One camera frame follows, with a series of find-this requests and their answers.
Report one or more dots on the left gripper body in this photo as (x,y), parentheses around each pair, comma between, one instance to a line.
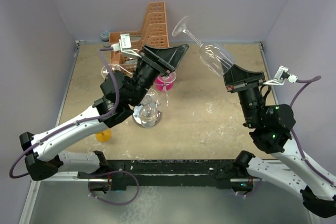
(151,66)

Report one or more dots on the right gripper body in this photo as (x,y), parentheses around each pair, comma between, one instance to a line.
(250,99)

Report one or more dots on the pink plastic goblet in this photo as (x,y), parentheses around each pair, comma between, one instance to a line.
(165,82)

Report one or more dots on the clear champagne flute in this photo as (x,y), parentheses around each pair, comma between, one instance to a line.
(164,99)

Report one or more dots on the clear front wine glass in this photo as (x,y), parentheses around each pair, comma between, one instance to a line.
(215,57)

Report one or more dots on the clear wine glass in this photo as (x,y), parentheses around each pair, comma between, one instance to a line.
(148,115)
(215,57)
(105,71)

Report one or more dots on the clear back wine glass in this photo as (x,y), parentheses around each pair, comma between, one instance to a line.
(148,115)

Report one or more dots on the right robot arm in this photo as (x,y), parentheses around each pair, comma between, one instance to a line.
(271,129)

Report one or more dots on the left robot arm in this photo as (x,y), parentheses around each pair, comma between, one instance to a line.
(45,153)

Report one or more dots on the chrome wine glass rack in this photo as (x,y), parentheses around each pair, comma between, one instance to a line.
(137,99)

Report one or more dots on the orange plastic file organizer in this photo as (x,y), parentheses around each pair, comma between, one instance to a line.
(153,33)

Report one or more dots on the small grey cap bottle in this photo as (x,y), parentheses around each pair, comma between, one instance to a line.
(105,38)

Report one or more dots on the yellow plastic goblet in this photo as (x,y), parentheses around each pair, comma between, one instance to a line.
(103,136)

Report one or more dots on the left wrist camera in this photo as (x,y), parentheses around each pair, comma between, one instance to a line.
(125,47)

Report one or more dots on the black base frame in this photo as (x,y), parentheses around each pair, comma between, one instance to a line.
(218,173)

